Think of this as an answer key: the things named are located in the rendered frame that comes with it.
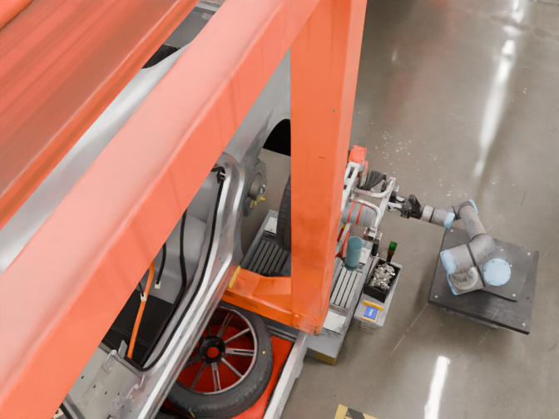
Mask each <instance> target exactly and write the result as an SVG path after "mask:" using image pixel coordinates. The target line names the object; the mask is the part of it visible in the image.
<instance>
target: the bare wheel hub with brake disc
mask: <svg viewBox="0 0 559 419"><path fill-rule="evenodd" d="M265 172H266V168H265V163H264V162H263V161H261V160H257V161H256V164H255V168H254V170H253V173H252V176H251V179H250V183H249V187H248V190H247V194H246V196H247V197H250V198H251V199H252V200H253V203H252V206H253V208H254V207H255V201H256V203H257V202H259V201H261V199H260V198H261V197H262V198H263V196H264V195H260V189H261V187H262V185H265V186H267V179H266V178H265Z"/></svg>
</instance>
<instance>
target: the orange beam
mask: <svg viewBox="0 0 559 419"><path fill-rule="evenodd" d="M318 2H319V0H226V1H225V2H224V3H223V4H222V6H221V7H220V8H219V10H218V11H217V12H216V13H215V15H214V16H213V17H212V18H211V20H209V21H208V23H207V24H206V25H205V26H204V28H203V29H202V30H201V31H200V33H199V34H198V35H197V36H196V38H195V39H194V40H193V42H192V43H191V44H190V45H189V46H188V47H187V48H186V50H185V51H184V52H183V53H182V54H181V56H180V57H179V58H178V60H177V61H176V62H175V63H174V65H173V66H172V67H171V69H170V70H169V71H168V72H167V73H166V74H165V75H164V76H163V78H162V79H161V80H160V81H159V83H158V84H157V85H156V87H155V88H154V89H153V90H152V91H151V93H150V94H149V95H148V97H147V98H146V99H145V100H144V101H143V102H142V103H141V105H140V106H139V107H138V108H137V109H136V111H135V112H134V113H133V115H132V116H131V117H130V118H129V120H128V121H127V122H126V124H125V125H124V126H123V127H122V128H121V129H120V130H119V131H118V133H117V134H116V135H115V136H114V138H113V139H112V140H111V142H110V143H109V144H108V145H107V146H106V148H105V149H104V150H103V152H102V153H101V154H100V155H99V156H98V157H97V158H96V160H95V161H94V162H93V163H92V165H91V166H90V167H89V168H88V170H87V171H86V172H85V173H84V175H83V176H82V177H81V179H80V180H79V181H78V182H77V183H76V184H75V185H74V186H73V188H72V189H71V190H70V191H69V193H68V194H67V195H66V197H65V198H64V199H63V200H62V202H61V203H60V204H59V205H58V207H56V208H55V209H54V211H53V212H52V213H51V215H50V216H49V217H48V218H47V220H46V221H45V222H44V223H43V225H42V226H41V227H40V228H39V230H38V231H37V232H36V233H35V234H34V235H33V236H32V238H31V239H30V240H29V241H28V243H27V244H26V245H25V246H24V248H23V249H22V250H21V252H20V253H19V254H18V255H17V257H16V258H15V259H14V260H13V261H12V262H11V263H10V264H9V266H8V267H7V268H6V269H5V271H4V272H3V273H2V275H1V276H0V419H52V417H53V416H54V414H55V412H56V411H57V409H58V408H59V407H60V405H61V403H62V401H63V400H64V398H65V397H66V395H67V394H68V392H69V391H70V389H71V388H72V386H73V384H74V383H75V381H76V380H77V378H78V377H79V375H80V374H81V372H82V370H83V368H84V367H85V366H86V364H87V363H88V361H89V359H90V358H91V356H92V354H93V353H94V352H95V351H96V348H97V347H98V345H99V344H100V342H101V340H102V339H103V338H104V336H105V335H106V333H107V331H108V330H109V328H110V326H111V325H112V324H113V322H114V321H115V319H116V317H117V315H118V314H119V312H120V311H121V310H122V308H123V307H124V305H125V303H126V301H127V300H128V298H129V297H130V296H131V294H132V292H133V291H134V289H135V288H136V286H137V284H138V283H139V282H140V280H141V278H142V277H143V275H144V274H145V272H146V271H147V269H148V268H149V266H150V265H151V262H152V261H153V259H154V258H155V257H156V255H157V254H158V252H159V250H160V249H161V247H162V245H163V244H164V243H165V241H166V239H167V238H168V236H169V235H170V233H171V231H172V230H173V229H174V227H175V226H176V224H177V222H178V221H179V219H180V217H181V216H182V215H183V213H184V212H185V210H186V208H187V206H188V205H189V203H190V202H191V201H192V199H193V197H194V196H195V194H196V192H197V191H198V189H199V188H200V186H201V185H202V183H203V182H204V180H205V178H206V176H207V175H208V174H209V173H210V171H211V169H212V168H213V166H214V164H215V163H216V161H217V160H218V159H219V157H220V155H221V153H222V152H223V150H224V149H225V148H226V146H227V144H228V143H229V141H230V139H231V138H232V136H233V135H234V133H235V132H236V130H237V129H238V127H239V126H240V123H241V122H242V121H243V120H244V118H245V116H246V115H247V113H248V111H249V110H250V108H251V107H252V106H253V104H254V102H255V100H256V99H257V97H258V96H259V94H260V93H261V91H262V90H263V88H264V87H265V85H266V83H267V81H268V80H269V79H270V77H271V76H272V74H273V73H274V71H275V69H276V67H277V66H278V65H279V64H280V61H281V60H282V58H283V57H284V55H285V53H286V52H287V51H288V49H289V47H290V46H291V44H292V43H293V41H294V39H295V38H296V37H297V35H298V34H299V32H300V30H301V28H302V27H303V25H304V24H305V23H306V21H307V19H308V18H309V16H310V14H311V13H312V11H313V10H314V8H315V7H316V5H317V4H318Z"/></svg>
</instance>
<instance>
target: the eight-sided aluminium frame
mask: <svg viewBox="0 0 559 419"><path fill-rule="evenodd" d="M365 168H366V163H363V164H359V163H356V162H353V161H350V162H349V163H348V166H347V169H346V171H345V178H344V183H345V181H346V180H347V178H348V177H349V173H350V171H351V172H353V175H352V177H351V179H350V181H349V184H348V186H347V189H346V190H344V191H343V198H342V204H341V209H342V210H343V212H344V207H345V205H346V203H347V200H348V197H349V193H350V191H351V189H352V186H353V184H354V181H355V179H356V178H357V175H358V173H359V172H360V174H359V182H358V183H356V186H357V189H360V187H361V185H362V186H363V179H364V171H365ZM343 212H342V214H341V217H340V221H339V231H338V236H339V233H340V230H341V229H342V226H343V224H346V226H345V229H344V232H343V234H342V236H341V239H340V241H339V242H338V241H337V244H336V251H335V255H336V254H337V253H339V251H340V250H341V248H342V244H343V242H344V239H345V236H346V234H347V232H348V230H349V226H350V225H351V224H350V223H347V222H344V221H342V220H341V218H342V215H343Z"/></svg>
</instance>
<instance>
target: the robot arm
mask: <svg viewBox="0 0 559 419"><path fill-rule="evenodd" d="M399 203H400V204H399ZM401 204H403V205H402V206H401ZM387 205H388V206H390V209H391V211H395V210H398V211H401V215H400V216H401V217H404V216H403V215H406V216H407V217H404V218H407V219H409V217H412V218H415V219H421V218H422V219H421V220H422V221H425V222H428V223H431V224H435V225H439V226H442V227H444V228H448V229H450V227H451V225H452V222H453V221H456V220H459V219H462V222H463V224H464V227H465V229H466V231H467V234H468V236H469V238H470V240H471V241H470V243H468V244H463V245H460V246H458V247H455V248H452V249H445V250H444V251H443V252H441V254H440V256H441V260H442V263H443V267H444V269H445V272H446V276H447V279H448V283H449V286H450V288H451V290H452V291H453V293H454V294H455V295H458V294H462V293H467V292H470V291H473V290H476V289H479V288H484V287H487V286H490V285H494V286H499V285H503V284H505V283H506V282H507V281H508V280H509V278H510V275H511V270H510V267H509V263H508V260H507V257H506V256H505V255H504V254H503V253H502V252H500V251H498V250H495V248H496V244H495V241H494V239H493V237H492V236H491V235H489V234H487V232H486V231H485V229H484V228H483V226H482V223H481V221H480V219H479V218H478V216H477V207H476V205H475V204H474V202H473V200H466V201H464V202H462V203H459V204H456V205H452V206H449V207H447V208H444V209H437V208H433V207H431V206H427V205H426V207H425V206H423V207H422V208H421V205H420V204H419V202H418V200H417V198H416V196H415V195H410V196H409V197H408V198H406V197H403V196H397V199H396V202H395V203H391V202H388V203H387Z"/></svg>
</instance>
